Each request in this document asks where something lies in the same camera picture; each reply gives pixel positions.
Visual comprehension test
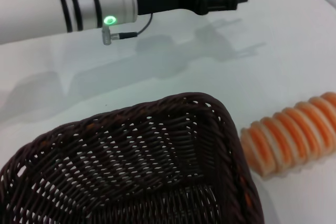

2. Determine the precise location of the orange striped bread roll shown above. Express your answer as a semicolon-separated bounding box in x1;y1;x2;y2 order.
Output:
240;91;336;182

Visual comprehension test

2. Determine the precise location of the black wicker basket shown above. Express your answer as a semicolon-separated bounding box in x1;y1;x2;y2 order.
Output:
0;92;265;224

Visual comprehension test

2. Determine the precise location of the black cable with metal plug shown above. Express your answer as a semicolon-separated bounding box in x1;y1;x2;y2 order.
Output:
101;13;154;46

